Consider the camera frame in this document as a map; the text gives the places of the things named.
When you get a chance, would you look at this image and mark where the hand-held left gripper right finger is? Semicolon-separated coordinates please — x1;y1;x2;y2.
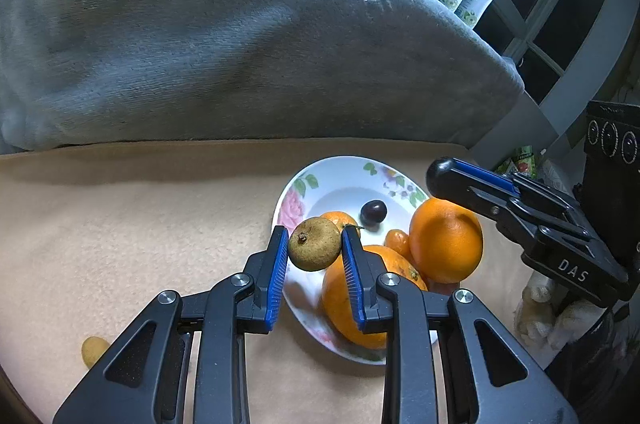
340;226;576;424

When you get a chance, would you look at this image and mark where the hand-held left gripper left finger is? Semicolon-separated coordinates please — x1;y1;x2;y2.
52;226;290;424

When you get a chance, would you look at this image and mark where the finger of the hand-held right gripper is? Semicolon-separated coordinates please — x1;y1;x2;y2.
492;203;591;257
426;157;583;225

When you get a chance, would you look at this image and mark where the brown longan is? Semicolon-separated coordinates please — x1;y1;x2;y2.
288;217;343;271
81;336;112;369

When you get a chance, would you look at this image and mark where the small orange kumquat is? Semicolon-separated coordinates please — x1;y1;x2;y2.
383;228;414;259

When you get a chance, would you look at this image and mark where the large orange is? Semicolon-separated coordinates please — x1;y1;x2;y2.
408;197;484;285

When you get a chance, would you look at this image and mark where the dark purple grape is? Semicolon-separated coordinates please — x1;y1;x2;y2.
360;199;389;226

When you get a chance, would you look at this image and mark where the red tomato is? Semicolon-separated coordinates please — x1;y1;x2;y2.
426;280;460;299

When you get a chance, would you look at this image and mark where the white floral plate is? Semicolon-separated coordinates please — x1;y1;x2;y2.
273;155;442;364

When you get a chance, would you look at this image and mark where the person's right hand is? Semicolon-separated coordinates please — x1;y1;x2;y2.
514;273;601;351

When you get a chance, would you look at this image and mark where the small orange mandarin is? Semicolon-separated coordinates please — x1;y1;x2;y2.
319;210;360;235

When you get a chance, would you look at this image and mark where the green red packet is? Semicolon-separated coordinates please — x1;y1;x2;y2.
492;145;540;179

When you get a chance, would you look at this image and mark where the tan fleece blanket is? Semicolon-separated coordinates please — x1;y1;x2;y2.
0;135;533;424

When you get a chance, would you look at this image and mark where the grey fleece blanket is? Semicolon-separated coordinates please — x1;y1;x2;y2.
0;0;524;153

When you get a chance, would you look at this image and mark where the grey window frame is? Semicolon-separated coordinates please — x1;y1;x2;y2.
470;0;640;167

